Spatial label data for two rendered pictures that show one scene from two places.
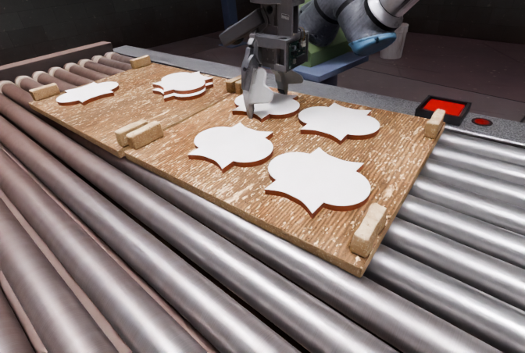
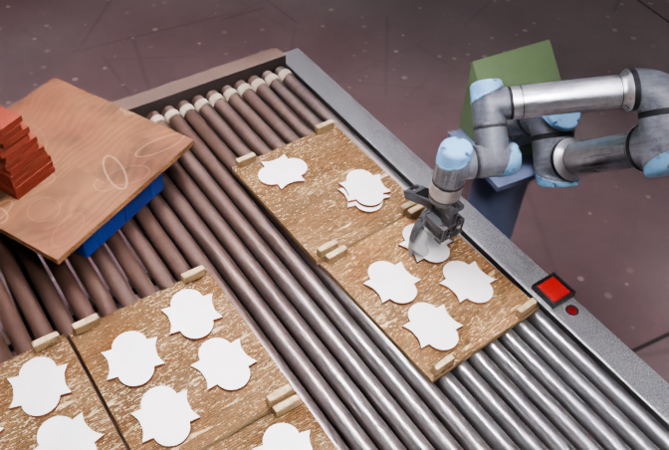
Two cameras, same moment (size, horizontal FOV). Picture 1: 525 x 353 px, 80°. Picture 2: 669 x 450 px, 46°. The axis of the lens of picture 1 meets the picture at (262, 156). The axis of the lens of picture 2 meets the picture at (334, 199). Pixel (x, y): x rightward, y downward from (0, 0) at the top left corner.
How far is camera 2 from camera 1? 1.45 m
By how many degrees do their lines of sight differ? 14
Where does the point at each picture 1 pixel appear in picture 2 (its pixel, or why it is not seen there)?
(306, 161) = (431, 313)
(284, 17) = (447, 216)
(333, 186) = (438, 336)
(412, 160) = (493, 331)
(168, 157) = (349, 279)
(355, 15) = (544, 153)
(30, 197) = (266, 283)
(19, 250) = (273, 321)
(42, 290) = (292, 345)
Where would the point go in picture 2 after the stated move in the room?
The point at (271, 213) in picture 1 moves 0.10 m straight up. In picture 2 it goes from (401, 340) to (406, 314)
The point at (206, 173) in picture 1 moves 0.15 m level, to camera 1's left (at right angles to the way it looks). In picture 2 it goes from (372, 302) to (311, 289)
